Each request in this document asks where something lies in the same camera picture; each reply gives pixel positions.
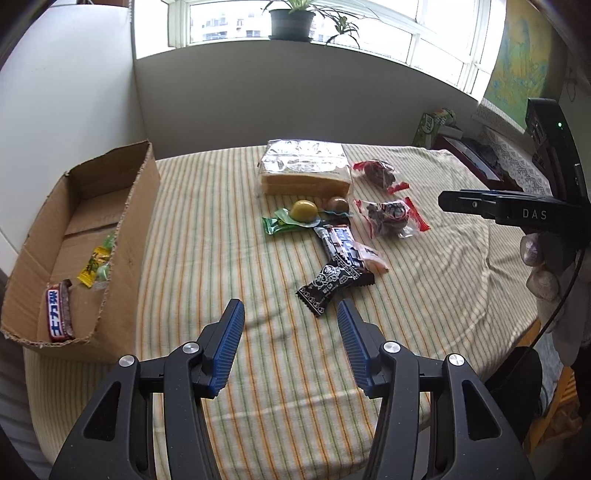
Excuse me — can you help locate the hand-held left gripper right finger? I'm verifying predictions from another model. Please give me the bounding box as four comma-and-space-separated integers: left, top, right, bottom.
336, 298, 536, 480

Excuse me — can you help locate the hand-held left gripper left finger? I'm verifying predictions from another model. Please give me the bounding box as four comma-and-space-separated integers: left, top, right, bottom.
48, 298, 245, 480

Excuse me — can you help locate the black white-patterned snack packet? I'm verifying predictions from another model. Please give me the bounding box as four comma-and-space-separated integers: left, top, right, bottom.
295, 262, 376, 319

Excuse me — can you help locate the clear red-edged date packet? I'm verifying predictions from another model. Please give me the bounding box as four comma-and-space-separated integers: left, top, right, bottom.
353, 196, 432, 240
352, 159, 411, 195

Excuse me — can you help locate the clear orange sausage packet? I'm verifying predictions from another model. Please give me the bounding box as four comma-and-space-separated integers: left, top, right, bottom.
358, 244, 390, 276

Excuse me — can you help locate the black chocolate bar blue print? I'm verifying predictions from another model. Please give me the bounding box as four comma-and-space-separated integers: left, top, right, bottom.
314, 223, 370, 274

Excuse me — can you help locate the brown jelly cup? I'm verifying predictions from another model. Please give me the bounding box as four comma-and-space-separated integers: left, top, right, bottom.
322, 196, 354, 217

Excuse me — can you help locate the green candy packet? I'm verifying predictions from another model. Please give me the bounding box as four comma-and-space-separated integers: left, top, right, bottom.
262, 216, 301, 236

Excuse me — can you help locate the brown cardboard box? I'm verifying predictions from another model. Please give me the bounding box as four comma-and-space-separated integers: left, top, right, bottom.
0, 141, 161, 354

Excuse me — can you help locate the yellow-green jelly cup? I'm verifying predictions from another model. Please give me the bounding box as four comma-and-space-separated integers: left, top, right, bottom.
276, 199, 320, 232

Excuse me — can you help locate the person's right hand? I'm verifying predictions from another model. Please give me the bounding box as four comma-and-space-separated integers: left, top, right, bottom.
519, 233, 591, 364

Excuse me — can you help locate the white lace cloth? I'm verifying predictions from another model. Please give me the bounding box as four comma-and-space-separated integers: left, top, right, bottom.
475, 104, 555, 193

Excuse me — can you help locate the dark red side table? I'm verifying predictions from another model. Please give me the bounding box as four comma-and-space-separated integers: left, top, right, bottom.
431, 134, 506, 183

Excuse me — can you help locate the green carton box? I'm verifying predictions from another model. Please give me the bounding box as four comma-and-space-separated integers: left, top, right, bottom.
412, 108, 455, 149

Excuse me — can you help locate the striped tablecloth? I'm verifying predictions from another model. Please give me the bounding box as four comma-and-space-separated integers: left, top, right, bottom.
23, 144, 543, 480

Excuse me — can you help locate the pale green wrapped candy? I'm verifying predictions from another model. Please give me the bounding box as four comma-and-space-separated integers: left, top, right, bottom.
95, 233, 116, 291

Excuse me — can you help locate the bagged sliced bread loaf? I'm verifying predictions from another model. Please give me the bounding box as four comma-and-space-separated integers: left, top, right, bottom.
257, 139, 352, 197

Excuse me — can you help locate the yellow candy packet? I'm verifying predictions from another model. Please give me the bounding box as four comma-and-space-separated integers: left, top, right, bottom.
76, 247, 112, 288

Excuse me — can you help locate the red snickers bar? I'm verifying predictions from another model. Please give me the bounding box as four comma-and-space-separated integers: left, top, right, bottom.
45, 279, 77, 342

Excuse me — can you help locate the potted spider plant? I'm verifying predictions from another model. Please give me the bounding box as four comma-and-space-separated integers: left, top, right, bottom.
261, 0, 370, 49

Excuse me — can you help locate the white cabinet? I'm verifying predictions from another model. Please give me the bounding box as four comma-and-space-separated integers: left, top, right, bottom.
0, 4, 139, 278

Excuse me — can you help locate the black cable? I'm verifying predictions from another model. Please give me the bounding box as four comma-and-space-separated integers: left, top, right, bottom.
519, 247, 583, 370

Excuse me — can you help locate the blue yellow wall poster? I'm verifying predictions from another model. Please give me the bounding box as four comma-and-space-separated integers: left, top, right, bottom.
480, 0, 566, 132

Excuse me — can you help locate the white window frame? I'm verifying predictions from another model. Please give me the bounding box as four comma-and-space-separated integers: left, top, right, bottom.
134, 0, 509, 95

